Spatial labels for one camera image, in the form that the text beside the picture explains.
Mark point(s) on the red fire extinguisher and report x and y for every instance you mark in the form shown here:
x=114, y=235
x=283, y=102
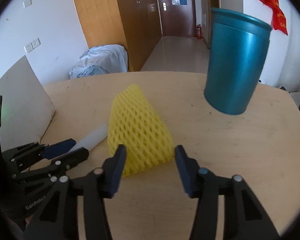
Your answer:
x=199, y=32

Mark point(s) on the wall light switch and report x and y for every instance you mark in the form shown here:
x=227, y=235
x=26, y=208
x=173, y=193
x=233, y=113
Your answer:
x=27, y=3

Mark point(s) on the white styrofoam box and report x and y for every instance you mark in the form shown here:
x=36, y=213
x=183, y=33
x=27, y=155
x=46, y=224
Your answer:
x=27, y=110

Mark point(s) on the dark brown entrance door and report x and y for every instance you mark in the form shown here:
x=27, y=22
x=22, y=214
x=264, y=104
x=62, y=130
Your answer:
x=178, y=17

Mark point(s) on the double wall socket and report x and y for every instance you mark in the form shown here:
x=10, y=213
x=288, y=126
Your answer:
x=32, y=45

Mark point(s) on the teal metal canister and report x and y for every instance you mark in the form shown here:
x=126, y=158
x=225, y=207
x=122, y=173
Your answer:
x=238, y=50

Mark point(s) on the yellow foam fruit net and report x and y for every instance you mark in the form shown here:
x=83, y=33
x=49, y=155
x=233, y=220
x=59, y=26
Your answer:
x=134, y=123

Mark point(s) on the red hanging bags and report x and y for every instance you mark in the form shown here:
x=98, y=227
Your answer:
x=279, y=21

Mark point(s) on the blue sheet covered bin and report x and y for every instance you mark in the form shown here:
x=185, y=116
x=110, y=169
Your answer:
x=99, y=60

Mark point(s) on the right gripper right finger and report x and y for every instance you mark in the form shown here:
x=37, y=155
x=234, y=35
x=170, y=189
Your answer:
x=244, y=215

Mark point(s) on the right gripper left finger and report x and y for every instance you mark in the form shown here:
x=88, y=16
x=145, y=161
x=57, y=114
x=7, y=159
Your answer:
x=56, y=217

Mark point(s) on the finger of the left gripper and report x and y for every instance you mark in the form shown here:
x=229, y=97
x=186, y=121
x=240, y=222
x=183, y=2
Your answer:
x=55, y=148
x=58, y=166

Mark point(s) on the wooden wardrobe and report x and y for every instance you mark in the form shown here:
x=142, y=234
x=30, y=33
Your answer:
x=134, y=24

